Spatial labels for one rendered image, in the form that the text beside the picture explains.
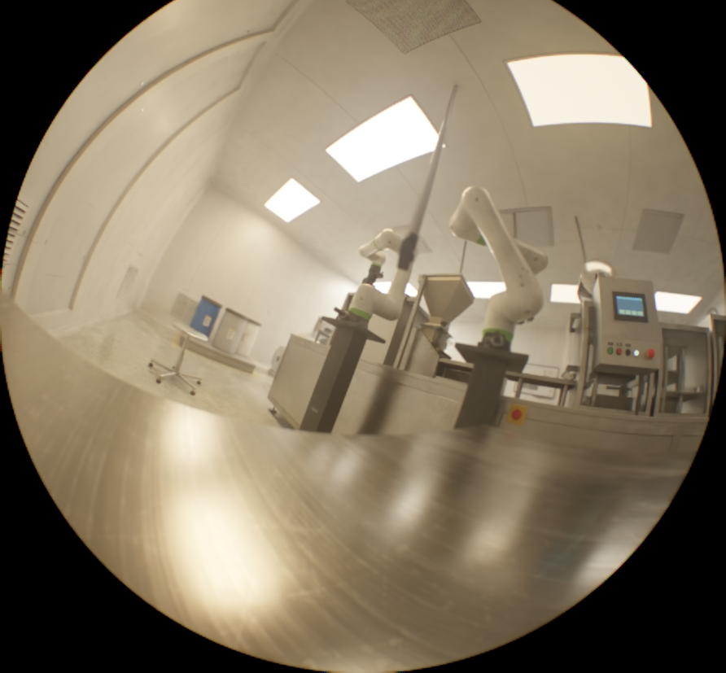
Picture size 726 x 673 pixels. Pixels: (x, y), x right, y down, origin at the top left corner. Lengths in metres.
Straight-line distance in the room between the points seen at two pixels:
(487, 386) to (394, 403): 0.55
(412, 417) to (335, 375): 0.43
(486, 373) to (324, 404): 0.73
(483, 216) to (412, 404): 0.88
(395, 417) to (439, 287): 0.91
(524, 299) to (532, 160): 1.71
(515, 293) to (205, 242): 4.31
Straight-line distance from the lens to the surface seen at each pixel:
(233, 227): 4.49
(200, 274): 4.27
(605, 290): 1.21
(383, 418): 1.21
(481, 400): 0.79
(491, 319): 0.85
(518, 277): 0.75
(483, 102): 2.04
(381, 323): 1.64
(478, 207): 0.85
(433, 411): 1.07
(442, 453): 0.15
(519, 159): 2.26
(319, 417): 1.12
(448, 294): 1.53
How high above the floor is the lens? 0.74
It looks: 14 degrees up
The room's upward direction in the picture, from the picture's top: 21 degrees clockwise
